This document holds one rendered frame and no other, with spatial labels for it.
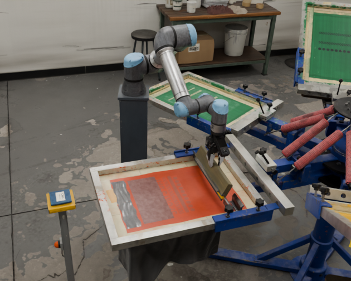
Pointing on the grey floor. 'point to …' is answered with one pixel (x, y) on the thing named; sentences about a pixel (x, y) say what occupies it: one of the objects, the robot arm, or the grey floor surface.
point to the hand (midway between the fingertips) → (215, 165)
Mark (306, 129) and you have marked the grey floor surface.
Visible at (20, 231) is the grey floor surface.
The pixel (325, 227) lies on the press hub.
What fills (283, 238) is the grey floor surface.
